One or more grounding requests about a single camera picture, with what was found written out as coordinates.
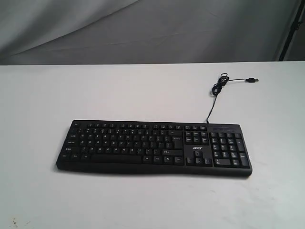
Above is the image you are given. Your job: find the black acer keyboard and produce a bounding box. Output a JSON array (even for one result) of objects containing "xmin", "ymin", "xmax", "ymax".
[{"xmin": 56, "ymin": 120, "xmax": 253, "ymax": 177}]

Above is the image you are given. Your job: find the grey backdrop cloth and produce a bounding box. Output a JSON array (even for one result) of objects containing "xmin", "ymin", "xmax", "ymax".
[{"xmin": 0, "ymin": 0, "xmax": 300, "ymax": 65}]

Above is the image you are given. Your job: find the black stand pole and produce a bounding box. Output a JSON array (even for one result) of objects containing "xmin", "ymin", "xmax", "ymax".
[{"xmin": 278, "ymin": 0, "xmax": 305, "ymax": 62}]

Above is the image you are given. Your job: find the black usb cable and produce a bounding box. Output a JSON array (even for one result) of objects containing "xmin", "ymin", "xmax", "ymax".
[{"xmin": 205, "ymin": 73, "xmax": 260, "ymax": 125}]

